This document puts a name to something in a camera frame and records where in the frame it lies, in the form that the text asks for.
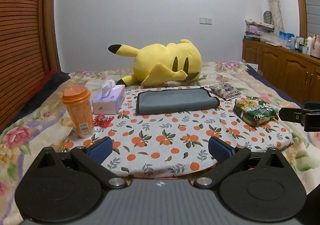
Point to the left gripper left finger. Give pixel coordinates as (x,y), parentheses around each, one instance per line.
(90,160)

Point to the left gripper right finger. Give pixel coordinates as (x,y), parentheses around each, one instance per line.
(229,161)

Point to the purple and grey towel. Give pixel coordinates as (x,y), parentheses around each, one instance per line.
(175,100)

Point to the red candy wrapper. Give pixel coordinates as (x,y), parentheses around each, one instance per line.
(102,121)

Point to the wooden sideboard cabinet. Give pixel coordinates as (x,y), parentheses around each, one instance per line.
(292,72)

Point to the green yellow snack bag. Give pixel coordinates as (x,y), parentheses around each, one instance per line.
(254,112)

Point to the orange print white cloth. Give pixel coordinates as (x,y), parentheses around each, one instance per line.
(175,144)

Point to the orange plastic cup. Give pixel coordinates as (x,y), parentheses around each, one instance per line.
(77,101)

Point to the pink tissue box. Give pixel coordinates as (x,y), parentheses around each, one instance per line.
(110,99)

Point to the purple snack packet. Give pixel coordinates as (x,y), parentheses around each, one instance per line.
(225,91)

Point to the white paper by bed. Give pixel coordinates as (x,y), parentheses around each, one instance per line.
(254,66)

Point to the blue tissue pack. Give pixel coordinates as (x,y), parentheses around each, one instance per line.
(285,39)

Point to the stack of boxes on cabinet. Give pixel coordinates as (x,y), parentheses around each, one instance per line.
(257,31)

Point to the yellow Pikachu plush toy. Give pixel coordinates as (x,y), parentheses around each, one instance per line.
(157,64)

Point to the wooden slatted wardrobe door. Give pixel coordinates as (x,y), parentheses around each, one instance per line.
(28,52)

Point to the white wall switch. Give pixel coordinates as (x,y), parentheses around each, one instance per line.
(206,20)

